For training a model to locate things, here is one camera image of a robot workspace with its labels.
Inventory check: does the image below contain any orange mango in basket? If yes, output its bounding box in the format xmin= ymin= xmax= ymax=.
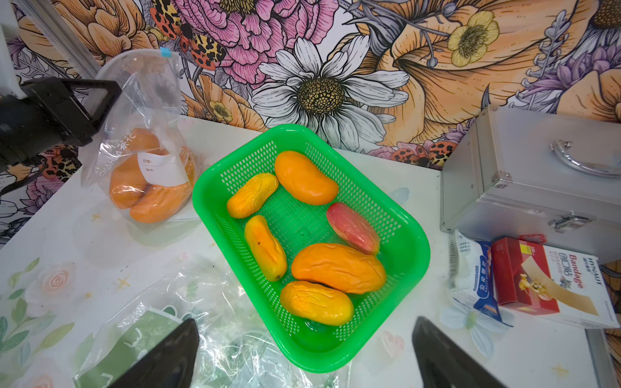
xmin=275 ymin=150 xmax=339 ymax=205

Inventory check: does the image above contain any orange mango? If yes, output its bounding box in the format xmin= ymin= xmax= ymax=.
xmin=275 ymin=150 xmax=339 ymax=205
xmin=280 ymin=281 xmax=354 ymax=327
xmin=109 ymin=128 xmax=163 ymax=210
xmin=129 ymin=146 xmax=196 ymax=224

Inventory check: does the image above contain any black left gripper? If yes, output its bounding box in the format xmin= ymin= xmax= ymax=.
xmin=1 ymin=78 xmax=122 ymax=170

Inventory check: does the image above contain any red white snack box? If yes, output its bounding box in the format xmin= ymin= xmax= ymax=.
xmin=491 ymin=238 xmax=620 ymax=329

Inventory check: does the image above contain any blue white small packet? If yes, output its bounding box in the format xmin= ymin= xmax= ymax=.
xmin=449 ymin=231 xmax=502 ymax=323

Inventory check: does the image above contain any silver metal case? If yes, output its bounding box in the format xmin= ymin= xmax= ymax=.
xmin=440 ymin=107 xmax=620 ymax=263

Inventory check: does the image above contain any clear zip-top bag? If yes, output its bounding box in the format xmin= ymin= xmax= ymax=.
xmin=81 ymin=48 xmax=200 ymax=224

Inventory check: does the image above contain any green plastic basket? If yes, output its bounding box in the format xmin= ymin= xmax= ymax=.
xmin=191 ymin=123 xmax=431 ymax=373

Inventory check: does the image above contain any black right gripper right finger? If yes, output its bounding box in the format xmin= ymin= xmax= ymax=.
xmin=412 ymin=316 xmax=505 ymax=388

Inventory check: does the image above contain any pile of clear zip bags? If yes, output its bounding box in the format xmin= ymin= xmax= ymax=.
xmin=74 ymin=262 xmax=351 ymax=387

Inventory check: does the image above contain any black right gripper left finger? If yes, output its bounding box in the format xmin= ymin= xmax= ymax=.
xmin=111 ymin=318 xmax=200 ymax=388

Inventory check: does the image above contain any red mango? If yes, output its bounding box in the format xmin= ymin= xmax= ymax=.
xmin=327 ymin=202 xmax=380 ymax=255

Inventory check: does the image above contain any yellow orange mango basket front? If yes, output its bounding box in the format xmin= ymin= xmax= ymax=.
xmin=244 ymin=215 xmax=288 ymax=282

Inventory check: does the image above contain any yellow wrinkled mango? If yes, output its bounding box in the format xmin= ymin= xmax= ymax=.
xmin=226 ymin=173 xmax=279 ymax=219

